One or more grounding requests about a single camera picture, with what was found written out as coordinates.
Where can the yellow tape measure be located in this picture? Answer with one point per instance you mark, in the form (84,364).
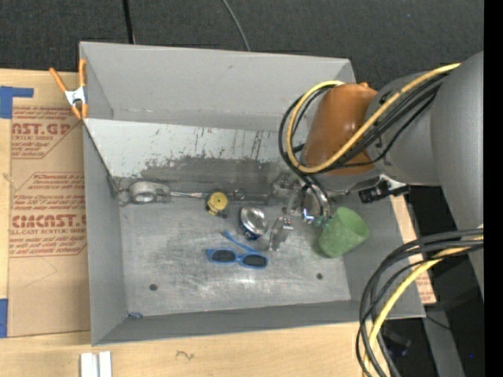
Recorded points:
(217,202)

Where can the black cylinder on white bracket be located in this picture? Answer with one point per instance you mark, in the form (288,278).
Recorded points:
(373,193)

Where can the blue sunglasses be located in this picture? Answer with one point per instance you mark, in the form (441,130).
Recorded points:
(251,260)

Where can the green cup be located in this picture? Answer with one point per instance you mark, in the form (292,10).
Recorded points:
(342,234)

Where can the grey metal bin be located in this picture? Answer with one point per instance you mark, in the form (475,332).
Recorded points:
(177,281)

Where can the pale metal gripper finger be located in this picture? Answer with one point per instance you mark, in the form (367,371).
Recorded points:
(280,234)
(290,200)

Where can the brown cardboard board red print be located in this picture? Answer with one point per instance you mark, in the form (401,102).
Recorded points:
(43,281)

